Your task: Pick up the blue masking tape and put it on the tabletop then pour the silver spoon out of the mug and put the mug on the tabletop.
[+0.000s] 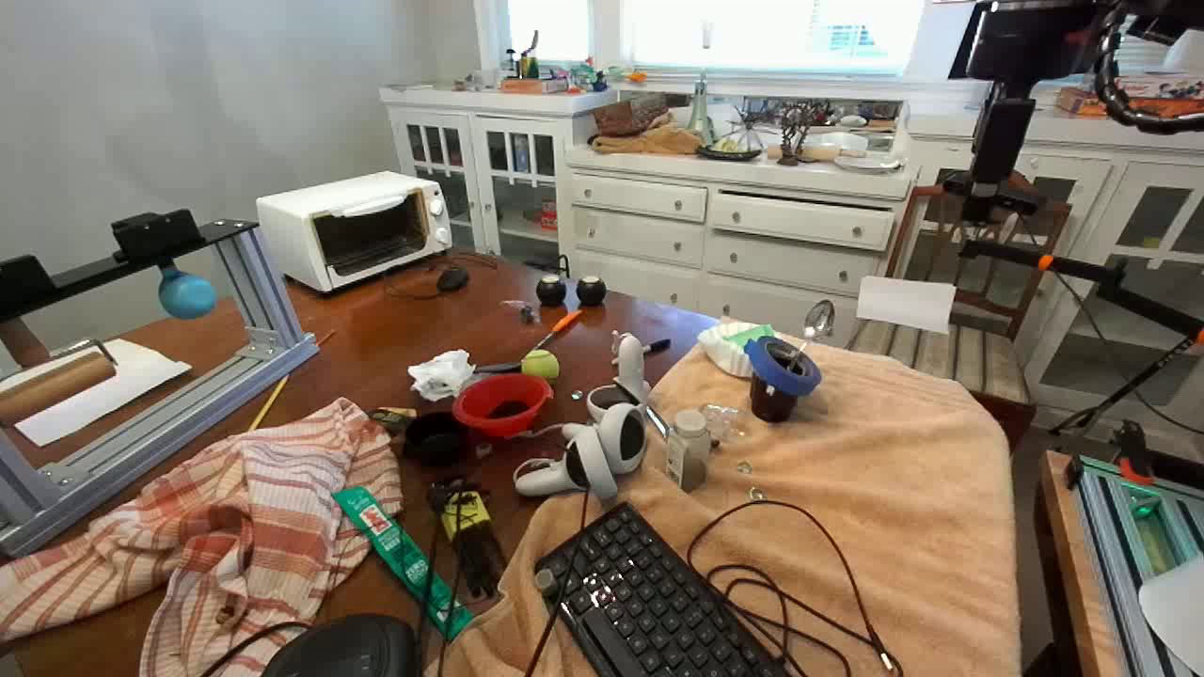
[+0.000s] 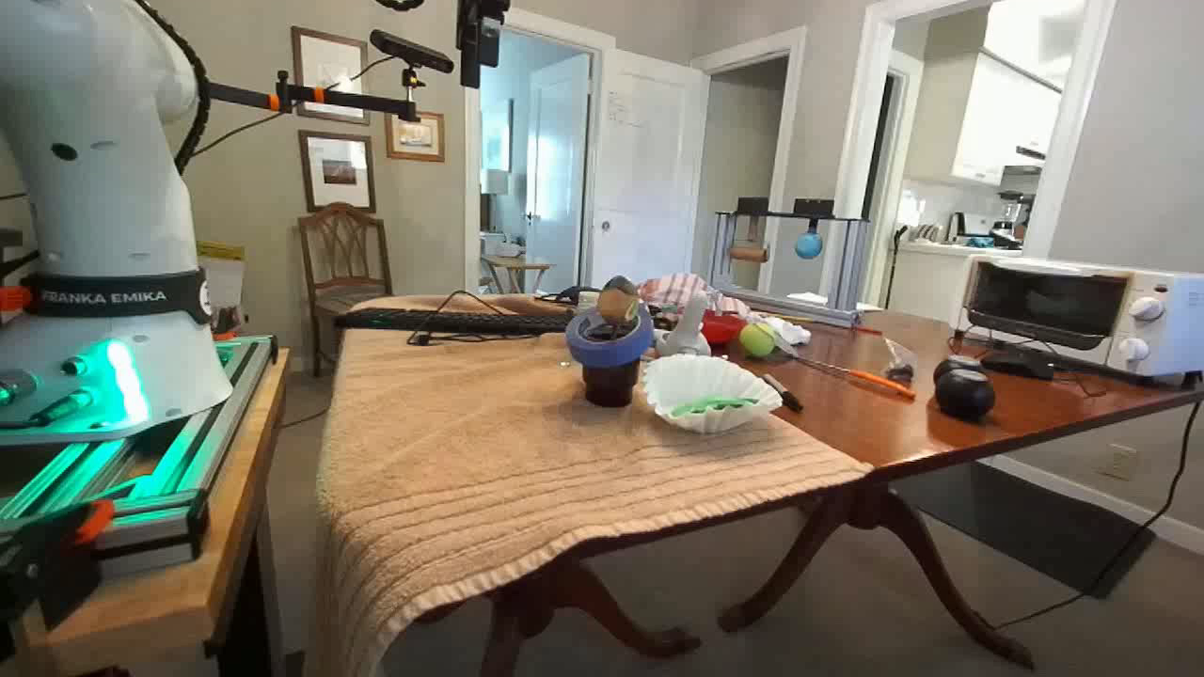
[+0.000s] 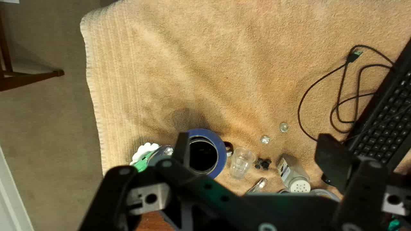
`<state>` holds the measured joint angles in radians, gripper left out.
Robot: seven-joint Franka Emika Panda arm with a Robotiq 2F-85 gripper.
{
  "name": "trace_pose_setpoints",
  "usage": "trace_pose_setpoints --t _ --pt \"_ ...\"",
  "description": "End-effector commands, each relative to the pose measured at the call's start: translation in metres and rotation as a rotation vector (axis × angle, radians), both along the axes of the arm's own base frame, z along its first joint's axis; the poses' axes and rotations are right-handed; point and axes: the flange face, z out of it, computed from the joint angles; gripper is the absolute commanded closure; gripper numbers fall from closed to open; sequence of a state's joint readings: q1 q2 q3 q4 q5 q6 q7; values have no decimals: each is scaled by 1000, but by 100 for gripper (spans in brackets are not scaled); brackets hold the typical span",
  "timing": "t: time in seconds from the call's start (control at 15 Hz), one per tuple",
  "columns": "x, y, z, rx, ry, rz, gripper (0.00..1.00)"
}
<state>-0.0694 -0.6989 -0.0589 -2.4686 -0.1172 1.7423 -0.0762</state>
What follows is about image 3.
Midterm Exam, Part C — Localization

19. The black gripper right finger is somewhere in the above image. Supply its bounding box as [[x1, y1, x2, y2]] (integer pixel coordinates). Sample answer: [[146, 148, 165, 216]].
[[314, 133, 411, 231]]

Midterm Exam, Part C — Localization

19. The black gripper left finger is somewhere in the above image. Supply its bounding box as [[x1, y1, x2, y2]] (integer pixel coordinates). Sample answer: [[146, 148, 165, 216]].
[[78, 131, 241, 231]]

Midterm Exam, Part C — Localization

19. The silver metal spoon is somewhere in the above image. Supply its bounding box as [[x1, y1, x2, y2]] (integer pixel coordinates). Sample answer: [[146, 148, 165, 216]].
[[245, 177, 267, 195]]

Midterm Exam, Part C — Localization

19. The black computer keyboard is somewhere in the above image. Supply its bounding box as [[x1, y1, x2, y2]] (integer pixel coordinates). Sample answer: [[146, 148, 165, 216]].
[[344, 41, 411, 169]]

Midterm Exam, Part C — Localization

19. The small clear shot glass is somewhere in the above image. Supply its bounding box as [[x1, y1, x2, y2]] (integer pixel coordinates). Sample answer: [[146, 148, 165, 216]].
[[229, 147, 254, 178]]

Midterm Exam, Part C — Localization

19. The glass spice shaker white lid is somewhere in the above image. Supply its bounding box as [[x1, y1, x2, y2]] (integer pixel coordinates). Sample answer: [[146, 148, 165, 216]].
[[277, 155, 310, 192]]

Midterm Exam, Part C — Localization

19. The beige towel table cover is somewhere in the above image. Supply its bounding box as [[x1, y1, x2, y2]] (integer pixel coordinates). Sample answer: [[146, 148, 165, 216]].
[[79, 0, 411, 186]]

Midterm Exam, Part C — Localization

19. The dark wooden chair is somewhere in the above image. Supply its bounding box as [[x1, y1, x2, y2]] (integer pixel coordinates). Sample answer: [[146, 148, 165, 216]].
[[0, 16, 64, 91]]

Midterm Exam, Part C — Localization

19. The black keyboard cable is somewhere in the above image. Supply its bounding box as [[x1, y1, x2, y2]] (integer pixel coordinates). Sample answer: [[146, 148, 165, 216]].
[[296, 43, 395, 142]]

